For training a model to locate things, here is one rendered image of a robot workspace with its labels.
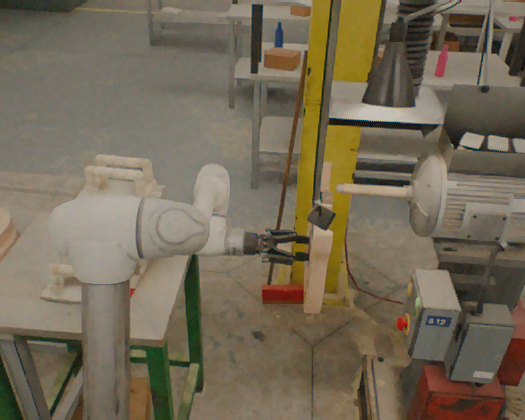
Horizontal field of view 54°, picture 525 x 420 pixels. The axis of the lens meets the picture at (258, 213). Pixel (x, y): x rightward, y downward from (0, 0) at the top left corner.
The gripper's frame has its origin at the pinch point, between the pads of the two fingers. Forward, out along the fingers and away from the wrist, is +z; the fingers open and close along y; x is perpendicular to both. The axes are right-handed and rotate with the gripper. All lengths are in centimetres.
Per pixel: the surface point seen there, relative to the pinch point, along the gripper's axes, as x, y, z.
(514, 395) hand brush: -101, -20, 103
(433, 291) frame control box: 9.7, 22.3, 33.0
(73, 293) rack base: -10, 18, -71
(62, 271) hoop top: 0, 19, -72
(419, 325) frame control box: 3.7, 29.3, 29.7
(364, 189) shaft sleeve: 20.3, -6.4, 14.7
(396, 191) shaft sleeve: 20.4, -6.5, 24.2
